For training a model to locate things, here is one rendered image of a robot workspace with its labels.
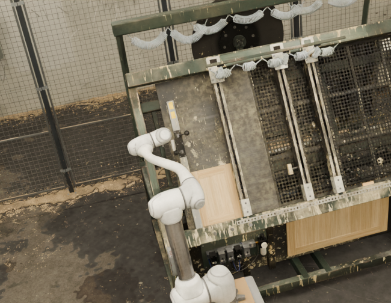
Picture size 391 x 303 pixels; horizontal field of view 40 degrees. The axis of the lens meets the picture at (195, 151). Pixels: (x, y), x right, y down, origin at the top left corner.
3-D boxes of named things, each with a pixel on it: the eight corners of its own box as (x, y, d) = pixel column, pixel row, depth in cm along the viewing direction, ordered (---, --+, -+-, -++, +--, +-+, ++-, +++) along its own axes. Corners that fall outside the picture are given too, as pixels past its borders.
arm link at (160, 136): (166, 125, 357) (148, 133, 355) (169, 123, 341) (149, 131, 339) (172, 140, 357) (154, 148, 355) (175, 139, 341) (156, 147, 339)
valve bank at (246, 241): (209, 282, 393) (204, 256, 381) (204, 269, 405) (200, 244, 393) (274, 264, 400) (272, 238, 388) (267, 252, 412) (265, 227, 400)
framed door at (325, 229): (287, 255, 454) (288, 257, 452) (284, 201, 427) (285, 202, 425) (385, 228, 467) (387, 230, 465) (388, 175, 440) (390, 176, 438)
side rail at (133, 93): (161, 235, 400) (162, 237, 390) (127, 91, 402) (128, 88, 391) (169, 234, 401) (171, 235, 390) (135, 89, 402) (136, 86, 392)
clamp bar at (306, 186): (301, 201, 410) (313, 202, 386) (265, 48, 411) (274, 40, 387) (314, 198, 411) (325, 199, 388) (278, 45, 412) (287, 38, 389)
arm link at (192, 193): (197, 173, 313) (175, 180, 310) (209, 194, 301) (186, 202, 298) (198, 189, 322) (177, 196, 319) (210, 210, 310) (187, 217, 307)
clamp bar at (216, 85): (239, 216, 403) (247, 219, 379) (203, 61, 404) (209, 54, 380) (252, 213, 404) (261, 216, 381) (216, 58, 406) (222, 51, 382)
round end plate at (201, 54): (199, 97, 461) (186, 3, 421) (197, 94, 466) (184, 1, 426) (287, 77, 472) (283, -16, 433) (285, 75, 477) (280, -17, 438)
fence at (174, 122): (195, 228, 398) (196, 229, 394) (166, 102, 399) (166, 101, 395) (202, 226, 399) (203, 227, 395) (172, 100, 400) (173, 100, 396)
